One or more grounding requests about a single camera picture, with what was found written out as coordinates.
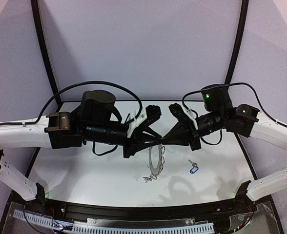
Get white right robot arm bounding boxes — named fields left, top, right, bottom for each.
left=161, top=84, right=287, bottom=204

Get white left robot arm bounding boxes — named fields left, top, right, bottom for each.
left=0, top=90, right=161, bottom=204

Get silver key blue tag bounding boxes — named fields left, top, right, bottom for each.
left=188, top=159, right=199, bottom=174

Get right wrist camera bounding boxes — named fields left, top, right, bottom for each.
left=169, top=103, right=198, bottom=130

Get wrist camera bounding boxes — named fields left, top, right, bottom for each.
left=125, top=105, right=162, bottom=138
left=169, top=103, right=198, bottom=130

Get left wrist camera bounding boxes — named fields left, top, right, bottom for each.
left=125, top=105, right=162, bottom=138

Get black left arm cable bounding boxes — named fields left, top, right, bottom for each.
left=0, top=80, right=143, bottom=156

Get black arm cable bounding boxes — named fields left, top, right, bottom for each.
left=182, top=82, right=287, bottom=146
left=0, top=80, right=143, bottom=156

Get black front rail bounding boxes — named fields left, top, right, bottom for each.
left=45, top=198, right=239, bottom=221

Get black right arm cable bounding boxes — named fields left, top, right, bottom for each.
left=182, top=82, right=287, bottom=146

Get white slotted cable duct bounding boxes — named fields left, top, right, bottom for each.
left=13, top=209, right=215, bottom=234

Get black right frame post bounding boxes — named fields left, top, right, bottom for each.
left=224, top=0, right=249, bottom=85

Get black frame post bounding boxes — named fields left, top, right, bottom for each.
left=224, top=0, right=249, bottom=85
left=30, top=0, right=62, bottom=105

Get black left frame post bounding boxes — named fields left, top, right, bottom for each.
left=30, top=0, right=62, bottom=105

